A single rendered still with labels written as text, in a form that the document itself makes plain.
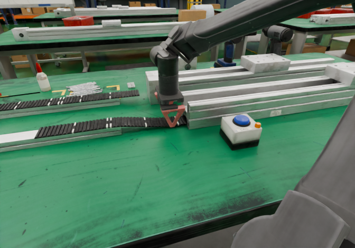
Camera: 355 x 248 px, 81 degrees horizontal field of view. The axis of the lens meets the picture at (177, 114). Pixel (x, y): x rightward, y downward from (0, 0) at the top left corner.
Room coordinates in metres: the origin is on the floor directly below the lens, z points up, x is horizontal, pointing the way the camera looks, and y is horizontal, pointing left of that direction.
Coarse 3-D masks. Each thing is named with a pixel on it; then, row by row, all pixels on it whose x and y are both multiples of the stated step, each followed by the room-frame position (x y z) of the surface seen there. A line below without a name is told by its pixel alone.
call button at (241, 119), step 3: (237, 117) 0.47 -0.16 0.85; (240, 117) 0.47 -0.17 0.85; (243, 117) 0.47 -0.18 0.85; (246, 117) 0.47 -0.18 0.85; (234, 120) 0.47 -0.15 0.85; (237, 120) 0.46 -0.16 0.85; (240, 120) 0.46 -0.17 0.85; (243, 120) 0.46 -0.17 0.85; (246, 120) 0.46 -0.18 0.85; (249, 120) 0.46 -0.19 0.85; (237, 123) 0.45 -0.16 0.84; (240, 123) 0.45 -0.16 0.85; (243, 123) 0.45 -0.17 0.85; (246, 123) 0.45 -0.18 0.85
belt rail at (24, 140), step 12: (24, 132) 0.46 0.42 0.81; (36, 132) 0.46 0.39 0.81; (84, 132) 0.47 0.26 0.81; (96, 132) 0.48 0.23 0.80; (108, 132) 0.49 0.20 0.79; (120, 132) 0.49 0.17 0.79; (0, 144) 0.42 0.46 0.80; (12, 144) 0.42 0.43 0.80; (24, 144) 0.43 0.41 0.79; (36, 144) 0.44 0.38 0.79; (48, 144) 0.44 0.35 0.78
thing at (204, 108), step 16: (288, 80) 0.70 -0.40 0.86; (304, 80) 0.70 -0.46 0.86; (320, 80) 0.72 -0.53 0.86; (192, 96) 0.59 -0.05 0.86; (208, 96) 0.61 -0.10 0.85; (224, 96) 0.62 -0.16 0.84; (240, 96) 0.57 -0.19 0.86; (256, 96) 0.57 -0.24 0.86; (272, 96) 0.58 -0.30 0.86; (288, 96) 0.60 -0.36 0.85; (304, 96) 0.63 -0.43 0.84; (320, 96) 0.63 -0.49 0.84; (336, 96) 0.65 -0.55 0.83; (352, 96) 0.69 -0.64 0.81; (192, 112) 0.52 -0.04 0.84; (208, 112) 0.53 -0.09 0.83; (224, 112) 0.54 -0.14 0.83; (240, 112) 0.57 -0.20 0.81; (256, 112) 0.57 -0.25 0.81; (272, 112) 0.59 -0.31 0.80; (288, 112) 0.60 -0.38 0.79; (192, 128) 0.52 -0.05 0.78
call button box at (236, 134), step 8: (224, 120) 0.48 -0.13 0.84; (232, 120) 0.47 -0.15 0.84; (224, 128) 0.47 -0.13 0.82; (232, 128) 0.44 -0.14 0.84; (240, 128) 0.44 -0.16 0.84; (248, 128) 0.44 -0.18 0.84; (256, 128) 0.44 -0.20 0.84; (224, 136) 0.47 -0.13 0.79; (232, 136) 0.43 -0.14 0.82; (240, 136) 0.42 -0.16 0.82; (248, 136) 0.43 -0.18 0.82; (256, 136) 0.44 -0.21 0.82; (232, 144) 0.42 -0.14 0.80; (240, 144) 0.43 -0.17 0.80; (248, 144) 0.43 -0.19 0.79; (256, 144) 0.44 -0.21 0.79
